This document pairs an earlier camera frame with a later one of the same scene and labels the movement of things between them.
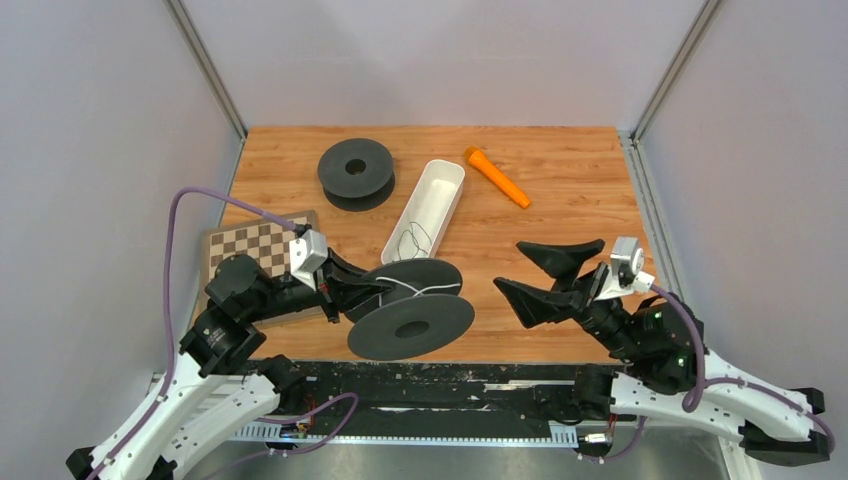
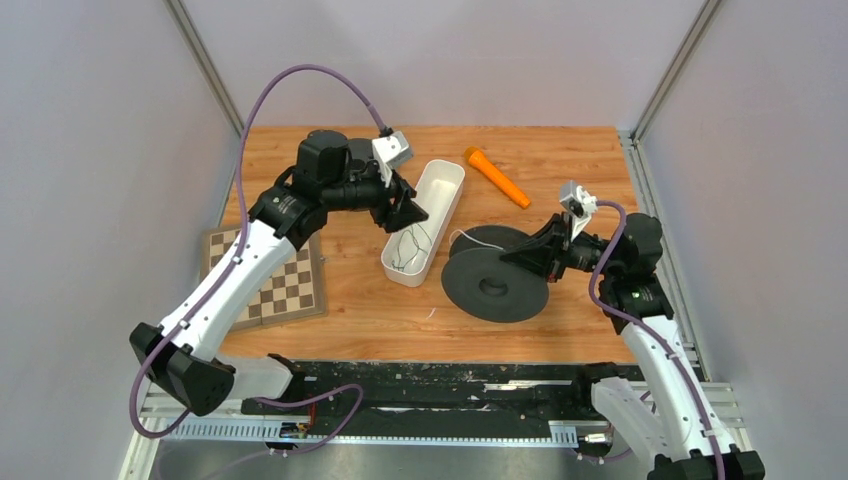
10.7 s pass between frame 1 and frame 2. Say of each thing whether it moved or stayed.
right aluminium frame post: stayed
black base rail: stayed
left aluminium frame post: stayed
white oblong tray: stayed
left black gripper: moved
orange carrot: stayed
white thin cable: moved
